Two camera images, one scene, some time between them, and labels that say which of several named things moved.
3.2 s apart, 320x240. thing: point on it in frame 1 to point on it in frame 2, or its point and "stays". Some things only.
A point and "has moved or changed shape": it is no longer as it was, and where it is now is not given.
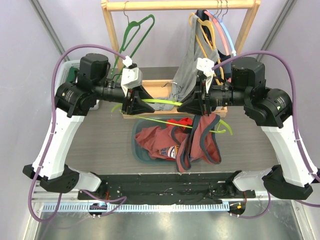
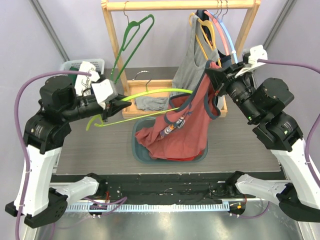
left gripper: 136,106 to 116,104
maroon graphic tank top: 174,143 has moved or changed shape
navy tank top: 226,68 stays
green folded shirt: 71,76 stays
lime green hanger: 174,103 to 134,96
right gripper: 203,100 to 224,81
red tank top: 187,121 to 186,159
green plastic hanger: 131,23 stays
